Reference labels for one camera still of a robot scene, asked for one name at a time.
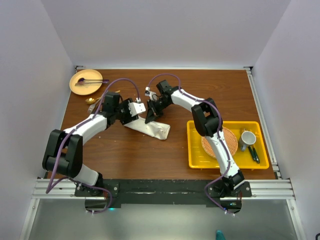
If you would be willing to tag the silver fork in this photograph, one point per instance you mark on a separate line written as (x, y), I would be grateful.
(92, 107)

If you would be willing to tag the green handled snips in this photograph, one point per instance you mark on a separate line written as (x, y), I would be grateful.
(254, 154)

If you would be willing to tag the grey ceramic mug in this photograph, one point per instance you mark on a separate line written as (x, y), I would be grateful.
(246, 139)

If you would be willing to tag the teal cloth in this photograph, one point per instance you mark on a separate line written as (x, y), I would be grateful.
(219, 235)

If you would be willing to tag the woven wicker basket plate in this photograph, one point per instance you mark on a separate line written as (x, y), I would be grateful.
(231, 141)

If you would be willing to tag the aluminium right side rail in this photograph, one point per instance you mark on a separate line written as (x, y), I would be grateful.
(266, 135)

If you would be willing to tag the gold spoon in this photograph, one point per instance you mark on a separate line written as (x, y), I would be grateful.
(92, 100)

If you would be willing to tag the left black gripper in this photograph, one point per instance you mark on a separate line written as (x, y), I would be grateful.
(128, 118)

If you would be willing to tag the beige round plate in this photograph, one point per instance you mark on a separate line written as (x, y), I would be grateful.
(85, 89)

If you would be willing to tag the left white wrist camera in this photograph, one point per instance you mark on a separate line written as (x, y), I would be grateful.
(136, 108)

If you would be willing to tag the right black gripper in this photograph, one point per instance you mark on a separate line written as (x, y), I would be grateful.
(153, 113)

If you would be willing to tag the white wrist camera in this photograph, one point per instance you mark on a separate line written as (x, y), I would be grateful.
(151, 94)
(136, 108)

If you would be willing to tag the yellow plastic tray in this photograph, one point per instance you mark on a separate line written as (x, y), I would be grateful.
(199, 159)

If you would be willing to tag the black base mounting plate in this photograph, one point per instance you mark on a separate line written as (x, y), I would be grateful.
(164, 192)

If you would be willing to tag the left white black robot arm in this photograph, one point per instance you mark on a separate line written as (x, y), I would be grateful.
(64, 151)

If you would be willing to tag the purple spoon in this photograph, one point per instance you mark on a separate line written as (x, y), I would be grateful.
(81, 83)

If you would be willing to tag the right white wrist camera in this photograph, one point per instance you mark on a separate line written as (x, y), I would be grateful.
(151, 94)

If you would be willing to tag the aluminium rail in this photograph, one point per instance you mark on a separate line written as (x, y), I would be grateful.
(266, 135)
(277, 189)

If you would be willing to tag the aluminium front rail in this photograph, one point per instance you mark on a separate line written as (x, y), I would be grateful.
(277, 189)

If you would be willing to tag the white cloth napkin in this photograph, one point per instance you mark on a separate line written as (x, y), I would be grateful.
(153, 129)

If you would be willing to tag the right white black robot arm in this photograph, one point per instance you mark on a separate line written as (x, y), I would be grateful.
(208, 123)

